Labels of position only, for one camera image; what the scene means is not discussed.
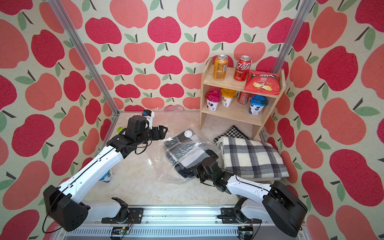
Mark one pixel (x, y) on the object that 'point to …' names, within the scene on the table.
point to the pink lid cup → (213, 97)
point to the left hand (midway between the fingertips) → (163, 131)
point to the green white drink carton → (119, 129)
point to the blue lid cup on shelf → (257, 102)
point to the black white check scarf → (184, 152)
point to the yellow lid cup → (227, 96)
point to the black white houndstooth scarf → (233, 131)
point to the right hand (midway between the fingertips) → (189, 169)
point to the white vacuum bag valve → (188, 133)
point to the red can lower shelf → (243, 97)
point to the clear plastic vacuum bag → (176, 123)
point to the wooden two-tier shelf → (238, 112)
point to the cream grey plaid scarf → (252, 159)
